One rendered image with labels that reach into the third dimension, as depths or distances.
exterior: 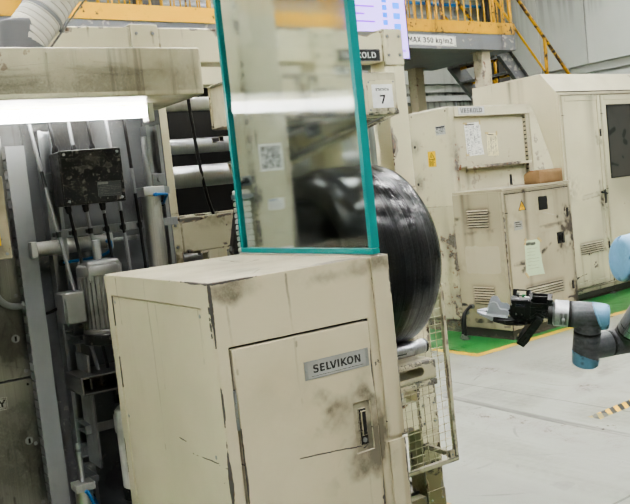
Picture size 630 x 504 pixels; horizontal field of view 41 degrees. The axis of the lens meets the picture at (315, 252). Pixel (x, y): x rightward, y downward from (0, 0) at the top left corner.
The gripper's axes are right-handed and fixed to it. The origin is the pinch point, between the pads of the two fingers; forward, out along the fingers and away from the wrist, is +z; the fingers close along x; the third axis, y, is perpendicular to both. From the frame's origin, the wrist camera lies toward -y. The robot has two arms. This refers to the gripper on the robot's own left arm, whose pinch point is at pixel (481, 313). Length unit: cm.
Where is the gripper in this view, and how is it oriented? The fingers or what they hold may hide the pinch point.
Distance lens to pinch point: 250.2
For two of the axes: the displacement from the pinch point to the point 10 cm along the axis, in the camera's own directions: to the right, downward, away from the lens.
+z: -9.6, -0.5, 2.7
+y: -0.7, -9.0, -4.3
